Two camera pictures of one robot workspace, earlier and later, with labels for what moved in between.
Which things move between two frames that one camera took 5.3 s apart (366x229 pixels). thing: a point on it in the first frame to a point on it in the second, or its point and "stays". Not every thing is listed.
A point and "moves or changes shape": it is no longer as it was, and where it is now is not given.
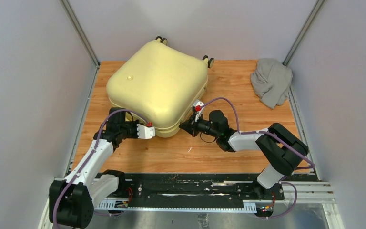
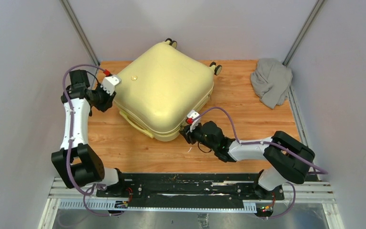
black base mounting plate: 197,190 stays
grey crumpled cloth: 270,81 stays
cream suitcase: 160,82 moves or changes shape
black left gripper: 134,123 to 109,99
